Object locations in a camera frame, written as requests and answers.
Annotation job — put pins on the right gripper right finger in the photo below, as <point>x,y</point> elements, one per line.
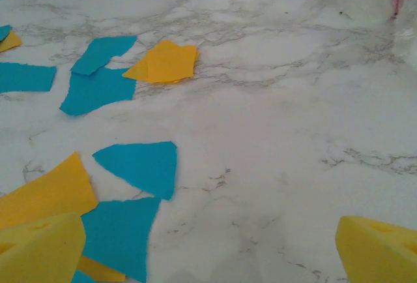
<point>378,253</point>

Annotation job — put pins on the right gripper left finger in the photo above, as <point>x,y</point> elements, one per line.
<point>39,250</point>

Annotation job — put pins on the yellow paper scrap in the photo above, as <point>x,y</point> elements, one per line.
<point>101,271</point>
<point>49,191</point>
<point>166,64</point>
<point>11,43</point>

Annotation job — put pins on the triangular blue paper scrap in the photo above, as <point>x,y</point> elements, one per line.
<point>146,169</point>

